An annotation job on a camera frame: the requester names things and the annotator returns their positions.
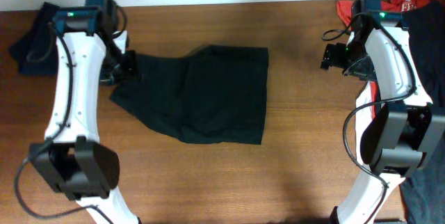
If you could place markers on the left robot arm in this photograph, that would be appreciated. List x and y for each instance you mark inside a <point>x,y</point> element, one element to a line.
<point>92,44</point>

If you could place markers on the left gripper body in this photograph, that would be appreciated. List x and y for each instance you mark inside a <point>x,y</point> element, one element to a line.
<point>118,69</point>

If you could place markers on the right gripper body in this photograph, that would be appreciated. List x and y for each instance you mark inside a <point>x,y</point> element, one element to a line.
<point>352,59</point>

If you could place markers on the black garment on right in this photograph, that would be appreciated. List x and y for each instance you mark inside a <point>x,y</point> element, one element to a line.
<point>423,192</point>

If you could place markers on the dark green shorts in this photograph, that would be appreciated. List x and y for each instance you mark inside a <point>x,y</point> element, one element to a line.
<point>215,95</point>

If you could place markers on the red t-shirt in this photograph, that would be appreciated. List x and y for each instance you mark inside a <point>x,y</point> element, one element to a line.
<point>400,3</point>

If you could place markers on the folded navy blue garment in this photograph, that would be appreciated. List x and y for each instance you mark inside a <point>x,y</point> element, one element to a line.
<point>34,45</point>

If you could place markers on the white garment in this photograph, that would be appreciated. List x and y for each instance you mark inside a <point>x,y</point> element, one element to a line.
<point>363,117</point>

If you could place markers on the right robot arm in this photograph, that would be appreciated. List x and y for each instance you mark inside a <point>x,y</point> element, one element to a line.
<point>399,115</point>

